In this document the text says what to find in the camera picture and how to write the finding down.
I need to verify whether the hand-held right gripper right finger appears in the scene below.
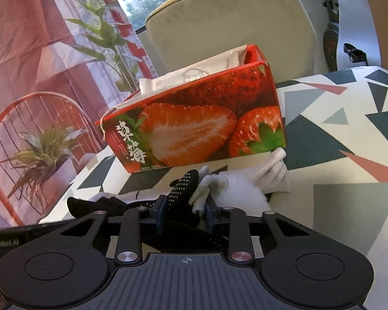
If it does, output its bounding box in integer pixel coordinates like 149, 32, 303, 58
206, 200, 311, 266

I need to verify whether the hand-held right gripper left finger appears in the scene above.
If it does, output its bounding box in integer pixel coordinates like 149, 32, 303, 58
60, 195, 167, 266

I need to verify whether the black dotted sock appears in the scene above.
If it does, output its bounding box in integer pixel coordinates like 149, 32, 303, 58
166, 169, 230, 252

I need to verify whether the light grey knitted glove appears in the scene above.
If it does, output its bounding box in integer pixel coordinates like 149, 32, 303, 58
189, 165, 229, 215

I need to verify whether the white fluffy ball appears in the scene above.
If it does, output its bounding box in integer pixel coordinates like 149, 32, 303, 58
213, 171, 273, 215

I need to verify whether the white glove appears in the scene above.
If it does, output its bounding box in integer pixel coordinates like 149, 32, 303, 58
246, 147, 292, 195

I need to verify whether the red strawberry print box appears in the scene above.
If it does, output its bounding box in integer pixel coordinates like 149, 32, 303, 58
95, 44, 287, 173

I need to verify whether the white packet with line drawing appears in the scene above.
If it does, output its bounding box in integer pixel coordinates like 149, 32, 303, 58
139, 43, 246, 95

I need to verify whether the printed plant backdrop cloth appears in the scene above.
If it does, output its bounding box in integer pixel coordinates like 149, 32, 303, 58
0, 0, 159, 227

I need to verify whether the beige armchair with yellow top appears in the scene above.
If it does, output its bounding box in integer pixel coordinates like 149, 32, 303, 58
145, 0, 320, 83

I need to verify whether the black exercise bike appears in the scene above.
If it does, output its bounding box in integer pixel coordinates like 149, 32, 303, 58
291, 0, 372, 72

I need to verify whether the wooden panel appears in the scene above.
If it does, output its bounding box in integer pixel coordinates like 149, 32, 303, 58
357, 0, 388, 78

